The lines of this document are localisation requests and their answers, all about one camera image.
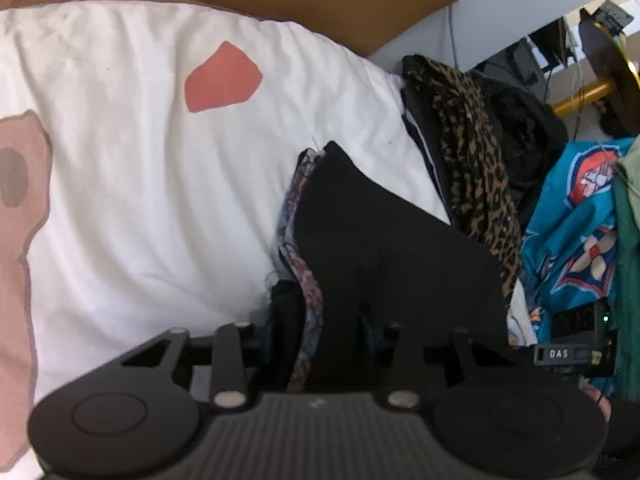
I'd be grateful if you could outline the black knit garment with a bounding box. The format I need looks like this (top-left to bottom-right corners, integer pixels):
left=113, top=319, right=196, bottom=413
left=271, top=143, right=508, bottom=393

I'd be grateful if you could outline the blue cartoon print cloth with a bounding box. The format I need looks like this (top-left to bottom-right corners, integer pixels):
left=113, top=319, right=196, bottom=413
left=522, top=138, right=634, bottom=344

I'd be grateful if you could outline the leopard print cloth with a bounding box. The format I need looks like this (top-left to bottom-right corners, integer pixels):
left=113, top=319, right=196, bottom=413
left=401, top=54, right=522, bottom=307

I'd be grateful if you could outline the green garment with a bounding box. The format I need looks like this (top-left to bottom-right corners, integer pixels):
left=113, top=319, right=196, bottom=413
left=613, top=138, right=639, bottom=402

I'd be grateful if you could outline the cream bear print duvet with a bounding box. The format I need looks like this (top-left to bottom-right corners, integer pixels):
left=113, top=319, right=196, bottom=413
left=1, top=1, right=446, bottom=479

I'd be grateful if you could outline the black furry garment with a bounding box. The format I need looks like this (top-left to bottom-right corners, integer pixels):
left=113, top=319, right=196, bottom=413
left=471, top=70, right=568, bottom=230

